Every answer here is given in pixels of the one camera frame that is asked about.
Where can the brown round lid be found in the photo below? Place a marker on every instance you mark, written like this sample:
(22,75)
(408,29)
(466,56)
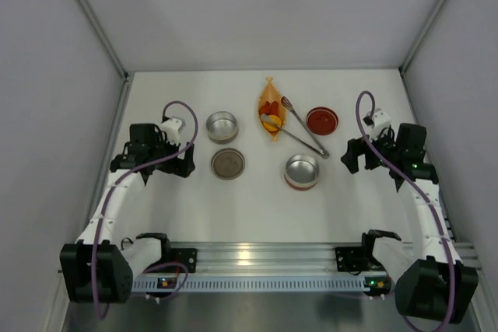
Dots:
(228,164)

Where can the left aluminium frame post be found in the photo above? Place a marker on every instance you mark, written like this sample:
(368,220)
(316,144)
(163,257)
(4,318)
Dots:
(99,32)

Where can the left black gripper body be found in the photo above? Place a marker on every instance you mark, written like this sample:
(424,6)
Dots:
(179,161)

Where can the aluminium frame post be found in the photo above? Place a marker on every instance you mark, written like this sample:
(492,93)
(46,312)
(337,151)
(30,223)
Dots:
(428,23)
(99,32)

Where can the red steel lunch container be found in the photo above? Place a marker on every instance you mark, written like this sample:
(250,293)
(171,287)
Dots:
(302,172)

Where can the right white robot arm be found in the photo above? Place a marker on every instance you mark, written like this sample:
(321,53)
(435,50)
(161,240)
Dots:
(431,282)

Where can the brown steel lunch container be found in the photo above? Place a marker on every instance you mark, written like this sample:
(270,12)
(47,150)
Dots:
(222,127)

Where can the aluminium mounting rail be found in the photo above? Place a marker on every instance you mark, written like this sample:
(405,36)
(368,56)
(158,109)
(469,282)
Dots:
(229,259)

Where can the steel kitchen tongs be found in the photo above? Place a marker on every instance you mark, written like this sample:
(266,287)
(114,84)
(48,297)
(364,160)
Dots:
(317,147)

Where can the red fried chicken drumstick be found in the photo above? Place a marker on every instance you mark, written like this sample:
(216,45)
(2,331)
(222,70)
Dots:
(265,109)

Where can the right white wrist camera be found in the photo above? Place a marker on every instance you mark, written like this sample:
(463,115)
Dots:
(378,120)

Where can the woven bamboo boat basket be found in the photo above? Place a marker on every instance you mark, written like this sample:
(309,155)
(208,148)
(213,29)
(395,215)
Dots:
(270,93)

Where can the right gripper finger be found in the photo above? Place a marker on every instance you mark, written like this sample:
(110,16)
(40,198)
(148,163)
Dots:
(355,148)
(372,161)

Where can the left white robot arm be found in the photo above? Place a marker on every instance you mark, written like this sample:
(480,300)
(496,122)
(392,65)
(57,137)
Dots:
(112,223)

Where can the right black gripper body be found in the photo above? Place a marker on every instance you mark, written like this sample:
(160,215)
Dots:
(360,152)

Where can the red round lid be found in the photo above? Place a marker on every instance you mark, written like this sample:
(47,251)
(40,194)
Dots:
(322,121)

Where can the grey slotted cable duct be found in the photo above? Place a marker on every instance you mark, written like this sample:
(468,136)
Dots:
(314,283)

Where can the orange round food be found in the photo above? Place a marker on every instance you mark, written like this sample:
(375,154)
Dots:
(272,123)

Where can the red sausage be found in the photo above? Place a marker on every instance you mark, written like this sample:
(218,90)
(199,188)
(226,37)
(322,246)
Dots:
(274,108)

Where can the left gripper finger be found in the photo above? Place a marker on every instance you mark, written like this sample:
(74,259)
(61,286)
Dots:
(187,164)
(169,166)

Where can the right aluminium frame post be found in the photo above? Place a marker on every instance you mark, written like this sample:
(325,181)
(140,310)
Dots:
(428,23)

